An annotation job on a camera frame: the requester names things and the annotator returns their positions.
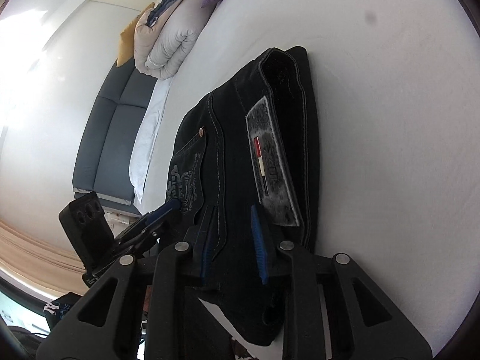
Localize grey upholstered headboard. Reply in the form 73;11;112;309
72;59;156;215

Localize white bed sheet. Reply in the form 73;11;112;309
137;0;479;352

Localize yellow pillow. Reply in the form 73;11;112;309
115;2;155;68

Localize black denim pants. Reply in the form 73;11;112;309
166;46;320;346

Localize folded beige duvet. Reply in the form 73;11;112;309
133;0;213;80

